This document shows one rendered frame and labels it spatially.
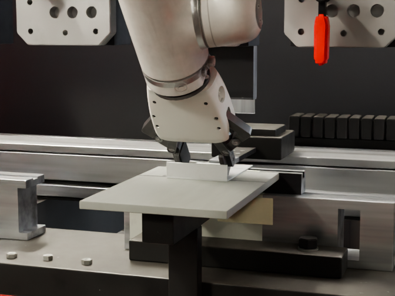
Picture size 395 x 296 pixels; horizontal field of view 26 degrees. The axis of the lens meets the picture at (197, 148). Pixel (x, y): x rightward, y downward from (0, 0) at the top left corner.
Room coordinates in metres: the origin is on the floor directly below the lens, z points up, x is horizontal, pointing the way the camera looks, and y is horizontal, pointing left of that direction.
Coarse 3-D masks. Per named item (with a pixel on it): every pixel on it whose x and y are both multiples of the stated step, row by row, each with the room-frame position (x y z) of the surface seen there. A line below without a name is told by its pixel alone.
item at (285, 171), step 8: (256, 168) 1.21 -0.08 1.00; (264, 168) 1.21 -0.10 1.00; (280, 176) 1.18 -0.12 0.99; (288, 176) 1.17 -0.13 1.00; (296, 176) 1.17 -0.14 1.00; (304, 176) 1.19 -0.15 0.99; (272, 184) 1.18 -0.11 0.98; (280, 184) 1.18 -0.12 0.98; (288, 184) 1.17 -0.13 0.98; (296, 184) 1.17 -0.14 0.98; (304, 184) 1.19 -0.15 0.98; (264, 192) 1.18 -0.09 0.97; (272, 192) 1.18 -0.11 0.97; (280, 192) 1.18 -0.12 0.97; (288, 192) 1.17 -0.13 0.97; (296, 192) 1.17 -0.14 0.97
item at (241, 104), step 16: (208, 48) 1.21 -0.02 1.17; (224, 48) 1.21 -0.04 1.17; (240, 48) 1.20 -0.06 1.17; (256, 48) 1.21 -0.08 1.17; (224, 64) 1.21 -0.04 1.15; (240, 64) 1.20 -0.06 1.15; (256, 64) 1.21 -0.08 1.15; (224, 80) 1.21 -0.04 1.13; (240, 80) 1.20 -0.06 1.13; (256, 80) 1.21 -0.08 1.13; (240, 96) 1.20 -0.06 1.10; (256, 96) 1.21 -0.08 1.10; (240, 112) 1.21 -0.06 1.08
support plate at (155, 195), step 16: (144, 176) 1.14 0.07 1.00; (240, 176) 1.14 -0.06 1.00; (256, 176) 1.14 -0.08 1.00; (272, 176) 1.14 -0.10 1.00; (112, 192) 1.03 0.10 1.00; (128, 192) 1.03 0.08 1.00; (144, 192) 1.03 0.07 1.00; (160, 192) 1.03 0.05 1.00; (176, 192) 1.03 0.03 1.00; (192, 192) 1.03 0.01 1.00; (208, 192) 1.03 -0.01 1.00; (224, 192) 1.03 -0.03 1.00; (240, 192) 1.03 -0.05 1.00; (256, 192) 1.05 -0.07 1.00; (80, 208) 0.98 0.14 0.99; (96, 208) 0.97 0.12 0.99; (112, 208) 0.97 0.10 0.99; (128, 208) 0.96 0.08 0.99; (144, 208) 0.96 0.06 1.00; (160, 208) 0.95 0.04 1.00; (176, 208) 0.94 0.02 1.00; (192, 208) 0.94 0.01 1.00; (208, 208) 0.94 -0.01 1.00; (224, 208) 0.94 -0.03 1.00
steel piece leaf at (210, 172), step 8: (168, 168) 1.13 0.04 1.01; (176, 168) 1.13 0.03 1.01; (184, 168) 1.12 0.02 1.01; (192, 168) 1.12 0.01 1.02; (200, 168) 1.12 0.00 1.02; (208, 168) 1.11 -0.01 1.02; (216, 168) 1.11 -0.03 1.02; (224, 168) 1.11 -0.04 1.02; (232, 168) 1.20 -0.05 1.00; (168, 176) 1.13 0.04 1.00; (176, 176) 1.13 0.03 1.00; (184, 176) 1.12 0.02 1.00; (192, 176) 1.12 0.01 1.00; (200, 176) 1.12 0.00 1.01; (208, 176) 1.11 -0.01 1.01; (216, 176) 1.11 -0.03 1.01; (224, 176) 1.11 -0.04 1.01; (232, 176) 1.13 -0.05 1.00
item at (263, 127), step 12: (252, 132) 1.40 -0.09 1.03; (264, 132) 1.40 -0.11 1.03; (276, 132) 1.40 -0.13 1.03; (288, 132) 1.45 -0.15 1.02; (240, 144) 1.40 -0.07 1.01; (252, 144) 1.39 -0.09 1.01; (264, 144) 1.39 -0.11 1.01; (276, 144) 1.38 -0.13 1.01; (288, 144) 1.43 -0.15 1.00; (216, 156) 1.29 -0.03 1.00; (240, 156) 1.30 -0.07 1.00; (252, 156) 1.39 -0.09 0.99; (264, 156) 1.39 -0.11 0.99; (276, 156) 1.38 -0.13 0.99
